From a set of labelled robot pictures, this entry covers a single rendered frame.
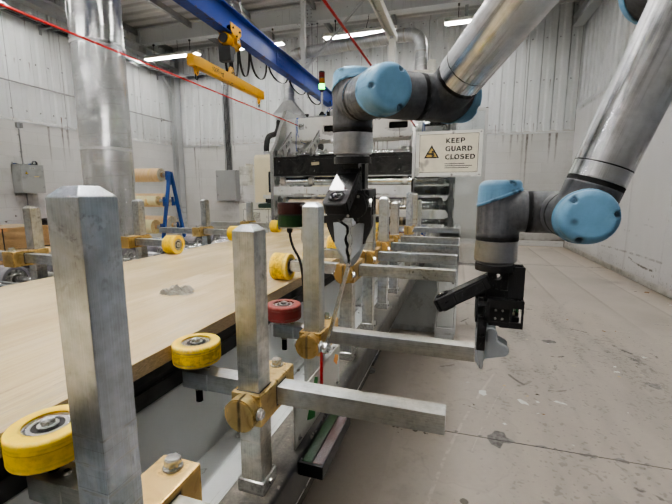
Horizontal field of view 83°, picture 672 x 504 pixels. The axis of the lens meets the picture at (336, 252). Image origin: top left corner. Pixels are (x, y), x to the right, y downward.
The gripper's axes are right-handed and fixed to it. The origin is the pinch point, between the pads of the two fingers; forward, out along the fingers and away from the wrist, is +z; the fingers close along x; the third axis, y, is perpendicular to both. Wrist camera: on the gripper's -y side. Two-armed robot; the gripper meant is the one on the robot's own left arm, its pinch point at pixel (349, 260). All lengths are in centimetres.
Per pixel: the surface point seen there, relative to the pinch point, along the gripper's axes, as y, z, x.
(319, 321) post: -0.9, 13.3, 6.2
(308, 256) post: -0.3, -0.3, 8.6
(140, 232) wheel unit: 61, 10, 116
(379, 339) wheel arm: 3.0, 17.2, -5.8
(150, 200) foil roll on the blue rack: 475, 40, 522
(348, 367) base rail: 18.0, 33.8, 5.7
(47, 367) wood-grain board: -35, 11, 36
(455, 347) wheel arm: 3.3, 16.8, -21.0
